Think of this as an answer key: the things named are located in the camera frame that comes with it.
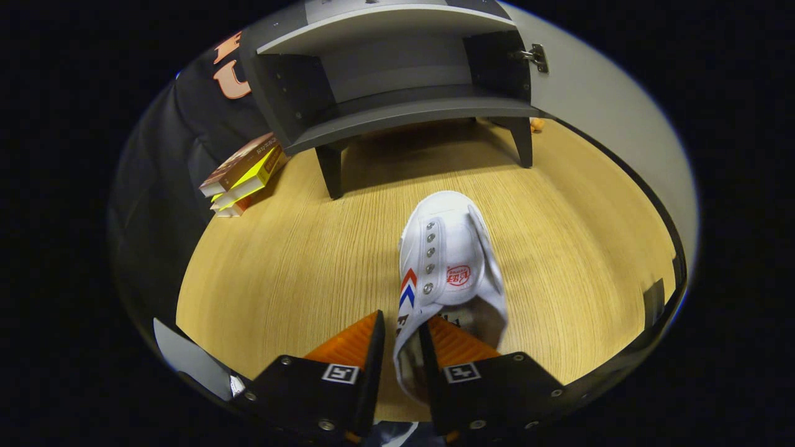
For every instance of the dark grey shoe cabinet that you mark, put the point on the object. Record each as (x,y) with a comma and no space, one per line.
(397,105)

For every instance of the white canvas shoe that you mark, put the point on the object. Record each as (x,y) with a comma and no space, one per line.
(453,242)

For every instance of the small toy figurine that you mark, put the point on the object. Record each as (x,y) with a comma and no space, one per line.
(537,125)

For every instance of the metal door hinge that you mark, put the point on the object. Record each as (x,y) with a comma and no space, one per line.
(535,57)

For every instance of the black backdrop cloth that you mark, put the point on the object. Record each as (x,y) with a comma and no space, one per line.
(161,186)

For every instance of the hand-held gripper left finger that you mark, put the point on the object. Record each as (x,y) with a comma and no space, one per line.
(371,385)

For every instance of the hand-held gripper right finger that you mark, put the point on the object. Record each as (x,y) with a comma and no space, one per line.
(435,391)

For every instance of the brown cover book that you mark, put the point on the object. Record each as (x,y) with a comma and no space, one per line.
(239,162)

